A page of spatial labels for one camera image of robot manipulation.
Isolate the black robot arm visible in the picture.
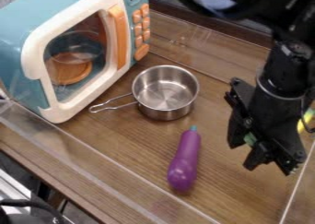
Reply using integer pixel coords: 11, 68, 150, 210
181, 0, 315, 174

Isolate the silver pot with handle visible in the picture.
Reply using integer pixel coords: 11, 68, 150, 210
88, 65, 199, 121

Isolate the teal toy microwave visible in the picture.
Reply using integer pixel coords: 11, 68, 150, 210
0, 0, 150, 124

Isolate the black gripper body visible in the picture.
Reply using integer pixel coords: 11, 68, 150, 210
226, 77, 307, 175

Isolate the purple toy eggplant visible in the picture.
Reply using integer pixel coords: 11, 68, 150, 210
167, 125, 201, 192

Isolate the black cable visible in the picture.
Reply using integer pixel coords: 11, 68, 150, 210
0, 199, 63, 224

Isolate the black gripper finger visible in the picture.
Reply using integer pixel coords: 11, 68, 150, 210
229, 110, 249, 148
245, 141, 274, 171

